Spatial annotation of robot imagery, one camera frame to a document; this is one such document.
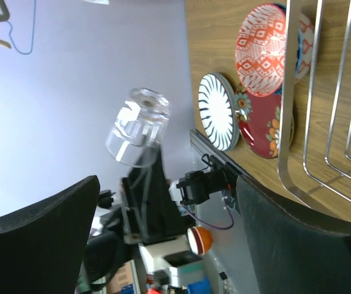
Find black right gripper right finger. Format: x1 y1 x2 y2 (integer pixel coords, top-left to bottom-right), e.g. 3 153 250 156
236 176 351 293

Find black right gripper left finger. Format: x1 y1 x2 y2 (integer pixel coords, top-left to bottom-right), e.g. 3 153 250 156
0 176 100 293

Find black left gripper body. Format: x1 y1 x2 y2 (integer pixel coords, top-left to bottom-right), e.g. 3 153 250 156
121 146 184 244

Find clear drinking glass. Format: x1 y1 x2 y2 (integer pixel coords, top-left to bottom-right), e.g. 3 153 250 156
105 88 170 168

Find orange white striped bowl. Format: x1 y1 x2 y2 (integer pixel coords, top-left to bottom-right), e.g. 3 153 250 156
187 226 213 255

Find blue plastic bin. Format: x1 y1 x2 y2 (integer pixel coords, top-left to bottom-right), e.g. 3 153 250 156
187 276 211 294

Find white blue striped plate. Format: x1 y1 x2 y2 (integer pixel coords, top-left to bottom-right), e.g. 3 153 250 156
198 72 240 151

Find red floral plate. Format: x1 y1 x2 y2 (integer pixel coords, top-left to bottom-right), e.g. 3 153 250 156
235 84 281 159

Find red white patterned bowl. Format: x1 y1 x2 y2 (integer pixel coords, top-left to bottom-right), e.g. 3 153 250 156
234 2 315 97

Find metal wire dish rack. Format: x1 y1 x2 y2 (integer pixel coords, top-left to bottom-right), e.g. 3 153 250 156
277 1 351 222

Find blue wire hanger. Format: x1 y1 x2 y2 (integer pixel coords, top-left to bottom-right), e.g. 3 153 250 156
7 1 37 56

